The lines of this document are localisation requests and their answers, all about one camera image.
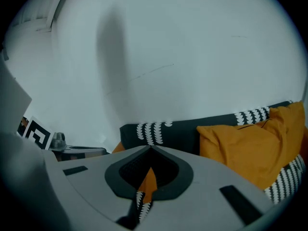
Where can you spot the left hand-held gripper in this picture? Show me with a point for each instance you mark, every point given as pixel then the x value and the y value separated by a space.
pixel 38 133

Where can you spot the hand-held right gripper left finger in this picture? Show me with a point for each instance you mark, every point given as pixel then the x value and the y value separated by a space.
pixel 96 189

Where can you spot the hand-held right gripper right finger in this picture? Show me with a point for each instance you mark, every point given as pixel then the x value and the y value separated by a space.
pixel 204 189

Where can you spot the orange sofa with striped cover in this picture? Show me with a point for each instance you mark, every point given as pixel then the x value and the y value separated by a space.
pixel 183 133

